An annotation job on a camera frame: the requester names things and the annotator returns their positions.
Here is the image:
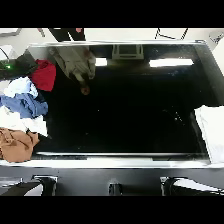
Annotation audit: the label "red garment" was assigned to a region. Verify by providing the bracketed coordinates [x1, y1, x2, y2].
[30, 59, 57, 93]

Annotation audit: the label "person's legs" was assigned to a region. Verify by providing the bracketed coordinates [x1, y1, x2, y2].
[47, 27, 87, 43]

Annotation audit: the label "pale blue garment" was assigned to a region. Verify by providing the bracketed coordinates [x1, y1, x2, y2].
[3, 76, 40, 99]

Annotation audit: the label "black garment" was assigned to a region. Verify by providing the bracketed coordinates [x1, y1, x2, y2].
[15, 53, 40, 77]

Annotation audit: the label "white garment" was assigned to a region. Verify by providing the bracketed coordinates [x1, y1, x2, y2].
[0, 105, 49, 138]
[194, 104, 224, 165]

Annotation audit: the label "brown garment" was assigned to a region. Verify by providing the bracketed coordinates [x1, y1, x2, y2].
[0, 127, 41, 164]

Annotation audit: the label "silver frame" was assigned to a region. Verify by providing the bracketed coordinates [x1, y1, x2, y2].
[0, 155, 224, 197]

